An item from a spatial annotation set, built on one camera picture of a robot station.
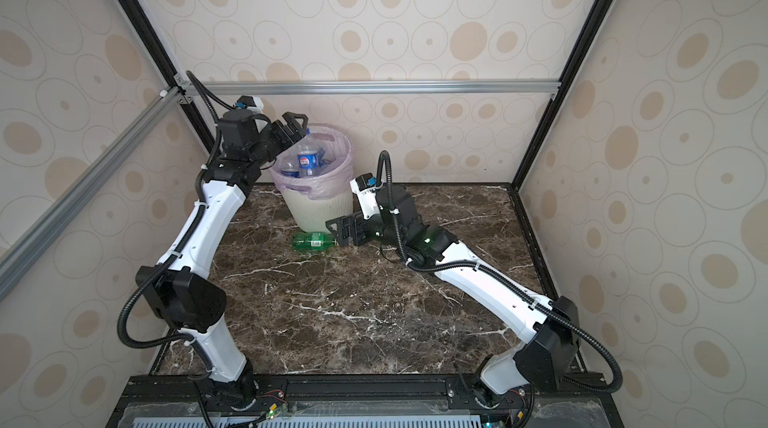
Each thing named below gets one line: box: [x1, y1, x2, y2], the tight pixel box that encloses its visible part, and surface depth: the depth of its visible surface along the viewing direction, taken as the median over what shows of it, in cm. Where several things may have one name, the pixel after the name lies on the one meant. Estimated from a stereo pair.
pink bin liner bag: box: [269, 125, 354, 200], surface depth 86 cm
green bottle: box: [292, 232, 337, 252], surface depth 101 cm
